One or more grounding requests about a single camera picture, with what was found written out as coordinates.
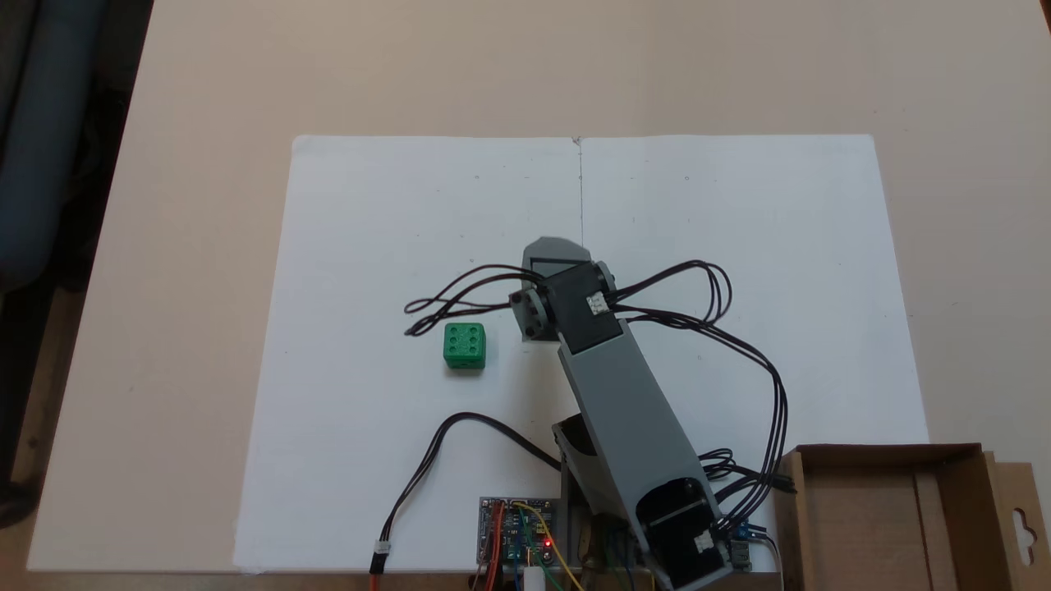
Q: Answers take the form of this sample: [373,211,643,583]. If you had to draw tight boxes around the green dice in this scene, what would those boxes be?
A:
[443,321,488,371]

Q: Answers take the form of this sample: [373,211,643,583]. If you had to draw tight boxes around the blue circuit board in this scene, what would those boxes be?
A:
[721,519,771,573]

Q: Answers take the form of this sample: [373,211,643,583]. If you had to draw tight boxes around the brown cardboard box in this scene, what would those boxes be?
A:
[769,443,1051,591]

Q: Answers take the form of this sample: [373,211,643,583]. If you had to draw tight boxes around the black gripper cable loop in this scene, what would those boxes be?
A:
[403,262,544,339]

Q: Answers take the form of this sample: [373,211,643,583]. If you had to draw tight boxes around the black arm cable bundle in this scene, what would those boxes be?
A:
[610,259,799,536]

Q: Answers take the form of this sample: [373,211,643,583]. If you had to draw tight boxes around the yellow wire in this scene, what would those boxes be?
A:
[512,501,585,591]

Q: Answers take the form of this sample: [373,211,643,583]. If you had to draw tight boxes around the circuit board with coloured wires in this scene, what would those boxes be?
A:
[478,496,569,577]

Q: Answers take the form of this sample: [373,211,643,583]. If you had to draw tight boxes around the orange wire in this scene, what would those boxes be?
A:
[483,502,507,591]

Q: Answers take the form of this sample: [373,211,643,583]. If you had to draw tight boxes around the black cable with white connector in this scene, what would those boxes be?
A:
[367,411,569,591]

